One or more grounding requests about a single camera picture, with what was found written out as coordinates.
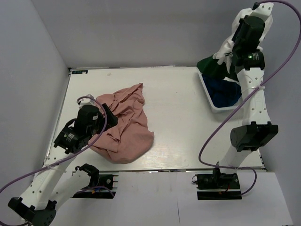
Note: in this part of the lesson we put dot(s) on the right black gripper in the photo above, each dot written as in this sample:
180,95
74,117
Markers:
241,21

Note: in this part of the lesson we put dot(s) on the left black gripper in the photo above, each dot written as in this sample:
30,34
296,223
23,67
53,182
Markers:
112,119

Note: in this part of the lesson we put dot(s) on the pink t shirt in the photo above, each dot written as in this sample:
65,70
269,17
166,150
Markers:
130,138

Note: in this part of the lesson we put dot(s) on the dark green t shirt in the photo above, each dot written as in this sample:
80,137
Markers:
209,67

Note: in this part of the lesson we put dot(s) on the blue t shirt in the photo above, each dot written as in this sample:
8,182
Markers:
223,93

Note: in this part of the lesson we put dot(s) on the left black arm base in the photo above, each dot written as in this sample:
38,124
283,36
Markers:
105,189

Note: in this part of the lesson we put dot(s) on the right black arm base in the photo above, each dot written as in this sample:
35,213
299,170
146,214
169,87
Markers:
217,186

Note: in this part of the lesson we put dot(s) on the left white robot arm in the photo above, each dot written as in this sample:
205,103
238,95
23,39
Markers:
39,203

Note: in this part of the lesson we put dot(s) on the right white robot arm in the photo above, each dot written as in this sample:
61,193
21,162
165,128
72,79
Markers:
249,64

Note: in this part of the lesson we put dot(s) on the small teal label sticker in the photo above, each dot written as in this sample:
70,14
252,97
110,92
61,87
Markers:
80,72

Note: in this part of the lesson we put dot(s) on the white plastic basket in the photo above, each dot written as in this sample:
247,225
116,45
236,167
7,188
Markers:
213,108

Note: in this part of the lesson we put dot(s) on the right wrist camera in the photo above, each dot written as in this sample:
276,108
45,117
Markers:
262,10

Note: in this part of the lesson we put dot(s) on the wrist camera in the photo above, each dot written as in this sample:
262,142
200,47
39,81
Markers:
262,10
86,100

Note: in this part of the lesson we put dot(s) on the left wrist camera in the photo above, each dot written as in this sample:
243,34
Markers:
86,100

